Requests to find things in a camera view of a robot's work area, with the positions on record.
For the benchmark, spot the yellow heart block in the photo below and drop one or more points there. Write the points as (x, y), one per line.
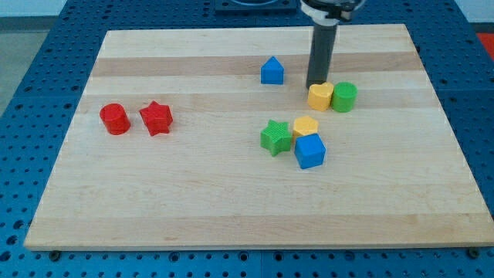
(320, 95)

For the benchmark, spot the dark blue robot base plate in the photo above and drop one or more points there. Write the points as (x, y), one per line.
(256, 6)

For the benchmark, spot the red star block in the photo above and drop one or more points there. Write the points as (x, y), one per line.
(157, 118)

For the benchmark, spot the green star block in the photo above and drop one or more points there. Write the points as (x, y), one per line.
(275, 137)

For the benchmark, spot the blue cube block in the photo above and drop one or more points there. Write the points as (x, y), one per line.
(310, 151)

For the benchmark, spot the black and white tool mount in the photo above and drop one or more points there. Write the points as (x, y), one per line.
(331, 12)

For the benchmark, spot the red cylinder block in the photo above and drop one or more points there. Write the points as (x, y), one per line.
(115, 119)

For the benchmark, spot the yellow hexagon block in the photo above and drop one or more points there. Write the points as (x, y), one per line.
(303, 126)

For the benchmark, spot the blue pentagon house block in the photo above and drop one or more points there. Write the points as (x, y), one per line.
(272, 72)

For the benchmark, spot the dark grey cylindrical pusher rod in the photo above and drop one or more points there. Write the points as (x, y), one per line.
(322, 44)

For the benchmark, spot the green cylinder block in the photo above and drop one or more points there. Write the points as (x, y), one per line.
(344, 96)

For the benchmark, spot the wooden board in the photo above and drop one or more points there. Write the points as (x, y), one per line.
(393, 175)

